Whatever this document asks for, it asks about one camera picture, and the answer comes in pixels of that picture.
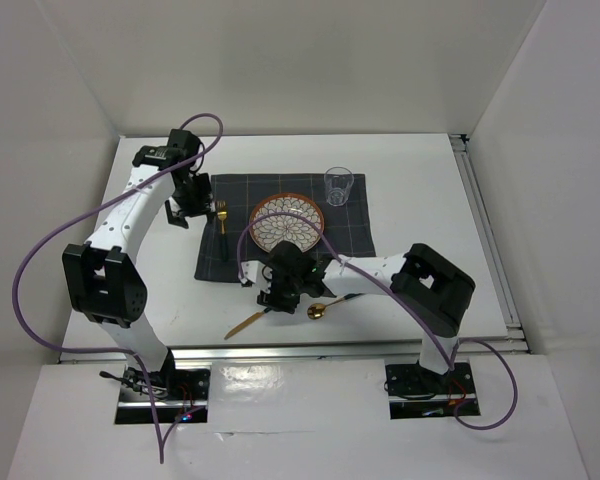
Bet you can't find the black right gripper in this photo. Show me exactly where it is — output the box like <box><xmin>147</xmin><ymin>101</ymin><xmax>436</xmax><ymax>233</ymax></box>
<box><xmin>258</xmin><ymin>266</ymin><xmax>304</xmax><ymax>314</ymax></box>

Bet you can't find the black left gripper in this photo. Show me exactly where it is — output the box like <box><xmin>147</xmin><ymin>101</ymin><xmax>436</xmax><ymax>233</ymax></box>
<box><xmin>163</xmin><ymin>172</ymin><xmax>215</xmax><ymax>229</ymax></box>

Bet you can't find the gold knife green handle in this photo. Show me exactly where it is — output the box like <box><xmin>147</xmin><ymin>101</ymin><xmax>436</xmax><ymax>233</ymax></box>
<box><xmin>224</xmin><ymin>308</ymin><xmax>270</xmax><ymax>340</ymax></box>

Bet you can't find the gold fork green handle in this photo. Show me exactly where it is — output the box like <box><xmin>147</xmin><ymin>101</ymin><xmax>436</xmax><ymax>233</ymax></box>
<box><xmin>216</xmin><ymin>200</ymin><xmax>229</xmax><ymax>262</ymax></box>

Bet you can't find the floral ceramic plate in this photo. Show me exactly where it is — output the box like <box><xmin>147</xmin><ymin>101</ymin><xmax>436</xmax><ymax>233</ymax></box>
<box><xmin>250</xmin><ymin>193</ymin><xmax>324</xmax><ymax>252</ymax></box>

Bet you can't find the dark grey checked cloth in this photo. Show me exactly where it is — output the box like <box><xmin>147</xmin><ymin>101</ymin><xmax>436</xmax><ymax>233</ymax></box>
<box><xmin>194</xmin><ymin>173</ymin><xmax>376</xmax><ymax>283</ymax></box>

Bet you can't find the clear drinking glass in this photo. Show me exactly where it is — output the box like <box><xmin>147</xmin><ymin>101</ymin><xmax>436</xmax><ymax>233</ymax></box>
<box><xmin>324</xmin><ymin>167</ymin><xmax>354</xmax><ymax>207</ymax></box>

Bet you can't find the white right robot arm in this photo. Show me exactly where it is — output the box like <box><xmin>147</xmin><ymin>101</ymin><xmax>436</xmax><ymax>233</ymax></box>
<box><xmin>238</xmin><ymin>241</ymin><xmax>476</xmax><ymax>392</ymax></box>

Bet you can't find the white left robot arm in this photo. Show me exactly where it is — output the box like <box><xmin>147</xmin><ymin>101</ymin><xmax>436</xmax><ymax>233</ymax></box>
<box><xmin>62</xmin><ymin>129</ymin><xmax>215</xmax><ymax>399</ymax></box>

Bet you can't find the gold spoon green handle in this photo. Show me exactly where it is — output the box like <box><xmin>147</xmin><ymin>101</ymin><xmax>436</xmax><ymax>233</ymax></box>
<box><xmin>307</xmin><ymin>294</ymin><xmax>359</xmax><ymax>320</ymax></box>

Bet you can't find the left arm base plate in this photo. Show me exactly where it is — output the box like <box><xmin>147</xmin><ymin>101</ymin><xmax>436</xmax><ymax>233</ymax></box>
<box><xmin>99</xmin><ymin>368</ymin><xmax>211</xmax><ymax>425</ymax></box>

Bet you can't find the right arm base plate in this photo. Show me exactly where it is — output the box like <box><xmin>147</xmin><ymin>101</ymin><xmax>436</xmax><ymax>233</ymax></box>
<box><xmin>384</xmin><ymin>362</ymin><xmax>480</xmax><ymax>420</ymax></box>

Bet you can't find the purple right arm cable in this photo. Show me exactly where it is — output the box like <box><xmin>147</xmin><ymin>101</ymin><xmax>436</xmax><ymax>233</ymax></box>
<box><xmin>235</xmin><ymin>213</ymin><xmax>519</xmax><ymax>431</ymax></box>

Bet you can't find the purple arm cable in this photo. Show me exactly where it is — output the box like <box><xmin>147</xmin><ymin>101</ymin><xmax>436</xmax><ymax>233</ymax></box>
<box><xmin>235</xmin><ymin>213</ymin><xmax>519</xmax><ymax>431</ymax></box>
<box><xmin>12</xmin><ymin>112</ymin><xmax>225</xmax><ymax>465</ymax></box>

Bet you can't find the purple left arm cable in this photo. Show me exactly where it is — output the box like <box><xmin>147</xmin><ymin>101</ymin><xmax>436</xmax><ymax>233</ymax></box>
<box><xmin>12</xmin><ymin>112</ymin><xmax>225</xmax><ymax>465</ymax></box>

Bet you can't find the aluminium right side rail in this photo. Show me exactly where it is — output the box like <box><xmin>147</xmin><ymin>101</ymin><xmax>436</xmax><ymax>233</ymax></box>
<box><xmin>449</xmin><ymin>134</ymin><xmax>531</xmax><ymax>354</ymax></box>

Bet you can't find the aluminium rail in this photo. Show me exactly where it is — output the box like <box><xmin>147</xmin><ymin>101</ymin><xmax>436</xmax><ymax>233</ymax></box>
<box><xmin>449</xmin><ymin>134</ymin><xmax>531</xmax><ymax>354</ymax></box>
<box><xmin>59</xmin><ymin>337</ymin><xmax>530</xmax><ymax>364</ymax></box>

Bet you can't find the aluminium front rail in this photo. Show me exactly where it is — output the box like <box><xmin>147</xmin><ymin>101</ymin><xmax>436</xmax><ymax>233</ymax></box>
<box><xmin>59</xmin><ymin>337</ymin><xmax>530</xmax><ymax>364</ymax></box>

